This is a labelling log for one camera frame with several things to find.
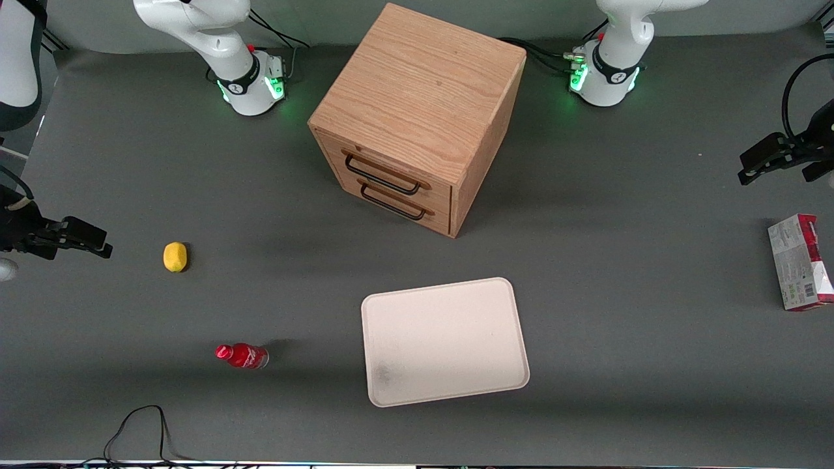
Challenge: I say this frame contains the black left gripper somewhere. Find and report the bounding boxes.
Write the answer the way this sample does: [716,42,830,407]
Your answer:
[738,98,834,186]

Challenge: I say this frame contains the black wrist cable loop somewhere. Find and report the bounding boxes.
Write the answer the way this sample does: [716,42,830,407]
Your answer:
[781,53,834,141]

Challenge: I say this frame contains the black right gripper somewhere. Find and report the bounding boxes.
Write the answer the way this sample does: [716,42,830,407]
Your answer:
[0,186,113,260]

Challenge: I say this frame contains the white rectangular plastic tray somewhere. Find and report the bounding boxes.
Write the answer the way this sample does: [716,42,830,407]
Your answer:
[361,277,530,408]

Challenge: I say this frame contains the black right arm base cables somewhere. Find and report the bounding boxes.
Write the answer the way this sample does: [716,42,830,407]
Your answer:
[246,8,311,84]

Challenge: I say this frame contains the black arm base cables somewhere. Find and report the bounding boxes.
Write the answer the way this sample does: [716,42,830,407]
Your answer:
[498,20,610,76]
[246,8,311,84]

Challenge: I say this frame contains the red tartan cookie box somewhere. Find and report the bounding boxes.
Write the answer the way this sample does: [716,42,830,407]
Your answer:
[767,214,834,312]

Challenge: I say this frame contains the black left arm base cables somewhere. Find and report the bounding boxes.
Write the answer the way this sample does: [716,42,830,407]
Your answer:
[498,20,610,76]

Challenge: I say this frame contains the wooden two-drawer cabinet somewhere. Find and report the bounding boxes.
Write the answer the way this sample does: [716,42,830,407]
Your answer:
[308,3,527,239]

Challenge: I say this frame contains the black wire drawer handle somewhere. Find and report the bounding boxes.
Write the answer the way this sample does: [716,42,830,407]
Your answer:
[358,180,436,221]
[343,150,433,196]

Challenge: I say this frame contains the thin black looped cable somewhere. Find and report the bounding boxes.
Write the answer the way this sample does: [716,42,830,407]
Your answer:
[81,405,196,467]

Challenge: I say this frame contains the red soda bottle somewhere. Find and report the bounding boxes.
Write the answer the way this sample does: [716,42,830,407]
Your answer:
[215,343,270,371]

